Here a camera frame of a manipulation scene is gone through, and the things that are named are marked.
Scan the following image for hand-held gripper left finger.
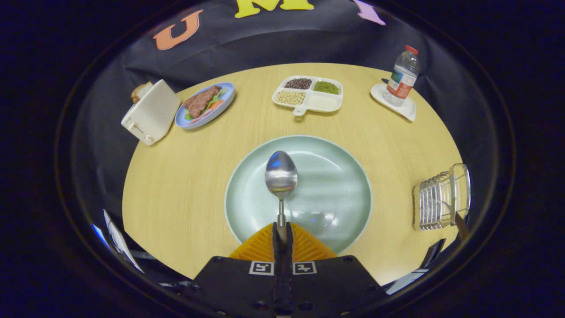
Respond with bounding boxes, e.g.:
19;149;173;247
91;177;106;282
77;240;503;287
190;222;283;318

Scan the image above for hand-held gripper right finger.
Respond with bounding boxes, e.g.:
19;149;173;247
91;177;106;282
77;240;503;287
282;222;384;318

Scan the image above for spoon with wooden handle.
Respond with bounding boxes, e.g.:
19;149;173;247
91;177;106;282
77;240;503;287
265;151;298;243

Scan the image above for fork with wooden handle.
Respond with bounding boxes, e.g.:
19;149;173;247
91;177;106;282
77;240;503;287
443;202;470;242

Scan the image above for pale green plate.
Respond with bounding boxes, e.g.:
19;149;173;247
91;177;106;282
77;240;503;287
224;135;373;254

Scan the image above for dark flat object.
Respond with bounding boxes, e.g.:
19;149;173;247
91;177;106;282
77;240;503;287
418;238;447;269

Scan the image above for blue plate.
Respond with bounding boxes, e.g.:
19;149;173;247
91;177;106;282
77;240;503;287
175;83;236;130

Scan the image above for white divided dish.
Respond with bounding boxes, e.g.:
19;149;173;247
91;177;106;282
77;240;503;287
272;76;343;117

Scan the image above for yellow soybeans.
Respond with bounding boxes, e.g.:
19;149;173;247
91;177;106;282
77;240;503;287
276;91;306;106

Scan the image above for white paper sheet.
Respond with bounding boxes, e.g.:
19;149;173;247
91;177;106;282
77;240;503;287
102;209;144;273

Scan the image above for vegetable garnish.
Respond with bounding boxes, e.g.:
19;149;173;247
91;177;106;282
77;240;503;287
185;88;230;124

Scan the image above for steak slice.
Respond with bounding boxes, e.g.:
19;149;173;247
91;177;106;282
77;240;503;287
183;86;222;118

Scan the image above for green mung beans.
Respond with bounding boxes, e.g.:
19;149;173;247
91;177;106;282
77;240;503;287
313;81;340;95

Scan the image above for white square coaster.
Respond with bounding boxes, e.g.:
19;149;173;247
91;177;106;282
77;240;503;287
370;83;417;122

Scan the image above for white toaster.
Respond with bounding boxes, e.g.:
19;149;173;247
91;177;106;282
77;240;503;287
121;79;182;146

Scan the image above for clear water bottle red cap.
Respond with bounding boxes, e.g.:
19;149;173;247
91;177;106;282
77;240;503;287
383;45;420;107

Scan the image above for toast slice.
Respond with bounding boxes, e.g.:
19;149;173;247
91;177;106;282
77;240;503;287
131;82;154;104

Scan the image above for black backdrop cloth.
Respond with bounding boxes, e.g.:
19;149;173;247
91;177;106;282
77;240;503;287
73;0;508;283

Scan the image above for metal wire utensil holder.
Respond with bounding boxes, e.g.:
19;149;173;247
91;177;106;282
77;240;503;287
412;163;471;231

